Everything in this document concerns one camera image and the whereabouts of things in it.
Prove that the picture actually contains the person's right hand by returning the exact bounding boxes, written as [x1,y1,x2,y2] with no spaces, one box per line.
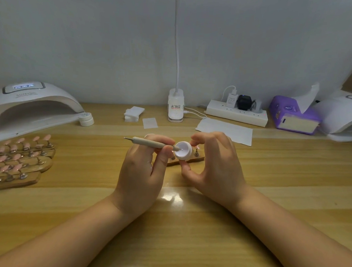
[177,130,251,210]

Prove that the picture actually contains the person's left hand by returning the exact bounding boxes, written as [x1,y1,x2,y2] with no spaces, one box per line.
[109,132,177,221]

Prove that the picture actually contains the grey dotting pen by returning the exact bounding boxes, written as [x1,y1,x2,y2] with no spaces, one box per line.
[123,135,179,153]

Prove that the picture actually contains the wooden nail holder strip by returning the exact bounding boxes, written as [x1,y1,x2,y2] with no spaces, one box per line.
[166,154,205,168]

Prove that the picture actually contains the white gel jar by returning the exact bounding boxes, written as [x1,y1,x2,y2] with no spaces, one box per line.
[173,140,194,162]

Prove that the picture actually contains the wooden stands with pink nails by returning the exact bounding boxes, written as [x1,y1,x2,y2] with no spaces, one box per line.
[0,131,57,194]

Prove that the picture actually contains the white nail lamp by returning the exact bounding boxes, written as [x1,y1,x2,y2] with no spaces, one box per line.
[314,88,352,143]
[0,80,86,147]

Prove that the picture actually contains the person's left forearm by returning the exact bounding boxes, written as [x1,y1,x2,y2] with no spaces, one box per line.
[0,191,140,267]

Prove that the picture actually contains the person's right forearm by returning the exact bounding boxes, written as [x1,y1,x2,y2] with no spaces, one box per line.
[225,186,352,267]

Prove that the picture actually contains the white desk lamp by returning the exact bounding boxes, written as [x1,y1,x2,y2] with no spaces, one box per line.
[166,0,190,123]

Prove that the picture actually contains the white paper sheet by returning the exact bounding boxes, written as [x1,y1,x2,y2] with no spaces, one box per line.
[194,117,254,147]

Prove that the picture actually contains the white power strip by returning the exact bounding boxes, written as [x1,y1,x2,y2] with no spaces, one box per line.
[205,99,269,128]

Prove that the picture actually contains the small white paper square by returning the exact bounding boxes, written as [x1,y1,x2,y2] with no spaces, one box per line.
[142,117,159,130]

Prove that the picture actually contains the stack of white cotton pads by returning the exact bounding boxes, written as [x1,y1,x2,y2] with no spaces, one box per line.
[123,105,146,122]

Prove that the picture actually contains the white charger plug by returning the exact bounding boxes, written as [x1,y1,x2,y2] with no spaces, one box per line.
[225,91,238,108]

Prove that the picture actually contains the black plug adapter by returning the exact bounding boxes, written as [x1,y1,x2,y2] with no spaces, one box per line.
[236,94,253,112]

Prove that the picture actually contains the small closed white jar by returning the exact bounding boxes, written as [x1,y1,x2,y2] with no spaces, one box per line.
[79,112,95,128]

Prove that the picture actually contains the purple tissue box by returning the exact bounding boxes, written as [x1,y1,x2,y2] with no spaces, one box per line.
[267,94,324,136]

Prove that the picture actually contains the white tissue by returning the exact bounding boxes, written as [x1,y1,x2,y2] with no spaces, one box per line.
[295,82,320,114]

